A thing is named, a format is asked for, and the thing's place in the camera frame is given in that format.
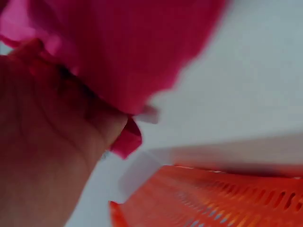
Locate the person's left hand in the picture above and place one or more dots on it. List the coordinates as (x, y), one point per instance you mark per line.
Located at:
(40, 132)

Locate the person's left thumb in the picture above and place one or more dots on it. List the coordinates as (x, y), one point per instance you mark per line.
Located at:
(30, 50)

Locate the pink cloth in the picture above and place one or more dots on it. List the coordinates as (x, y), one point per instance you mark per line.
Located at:
(123, 47)

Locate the orange plastic basket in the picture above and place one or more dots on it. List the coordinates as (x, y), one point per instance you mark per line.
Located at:
(213, 198)

